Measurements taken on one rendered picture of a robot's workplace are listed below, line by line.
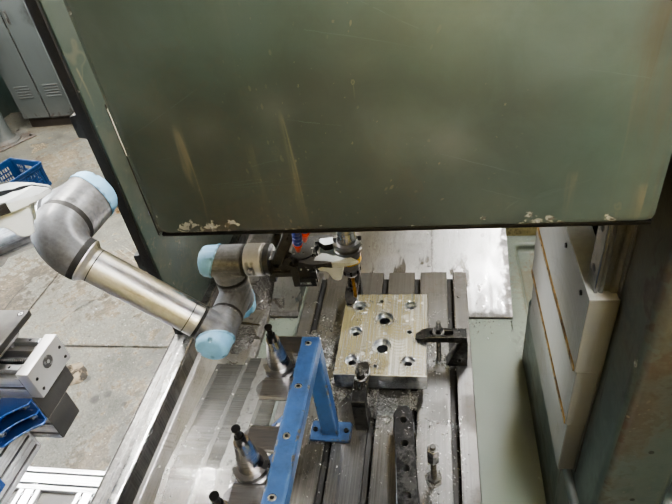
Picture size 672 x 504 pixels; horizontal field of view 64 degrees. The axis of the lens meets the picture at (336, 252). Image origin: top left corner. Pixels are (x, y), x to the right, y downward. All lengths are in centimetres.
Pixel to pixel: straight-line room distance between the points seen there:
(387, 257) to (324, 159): 145
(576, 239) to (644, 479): 43
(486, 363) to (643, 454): 87
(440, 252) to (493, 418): 68
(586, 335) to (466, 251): 116
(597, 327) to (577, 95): 46
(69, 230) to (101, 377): 196
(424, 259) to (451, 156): 145
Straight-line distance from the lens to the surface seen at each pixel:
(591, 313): 96
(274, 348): 106
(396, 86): 62
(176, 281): 181
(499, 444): 170
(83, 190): 128
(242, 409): 170
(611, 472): 113
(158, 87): 69
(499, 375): 184
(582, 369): 106
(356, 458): 134
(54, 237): 120
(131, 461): 164
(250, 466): 97
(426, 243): 212
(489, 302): 202
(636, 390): 95
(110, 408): 294
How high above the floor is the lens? 205
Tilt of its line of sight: 38 degrees down
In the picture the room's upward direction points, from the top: 10 degrees counter-clockwise
